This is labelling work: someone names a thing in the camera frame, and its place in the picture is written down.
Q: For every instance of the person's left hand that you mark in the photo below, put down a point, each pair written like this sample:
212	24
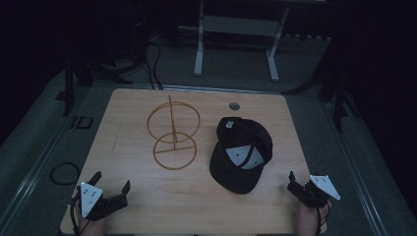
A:
93	227

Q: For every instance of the black baseball cap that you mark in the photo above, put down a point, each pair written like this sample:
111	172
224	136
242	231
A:
229	173

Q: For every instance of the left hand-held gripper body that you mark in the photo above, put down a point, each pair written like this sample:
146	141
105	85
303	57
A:
90	198

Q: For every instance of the person's right hand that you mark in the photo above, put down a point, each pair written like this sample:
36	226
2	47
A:
308	221

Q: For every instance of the black tripod stand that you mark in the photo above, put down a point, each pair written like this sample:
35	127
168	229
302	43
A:
339	98
69	88

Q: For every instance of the black rectangular floor bracket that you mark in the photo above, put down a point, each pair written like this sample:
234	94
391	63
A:
74	122

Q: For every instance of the grey table grommet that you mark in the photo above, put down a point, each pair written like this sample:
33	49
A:
234	106

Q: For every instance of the white metal desk frame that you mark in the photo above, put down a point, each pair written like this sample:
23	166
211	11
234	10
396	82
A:
241	25

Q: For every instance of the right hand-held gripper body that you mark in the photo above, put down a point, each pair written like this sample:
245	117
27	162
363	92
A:
316	193

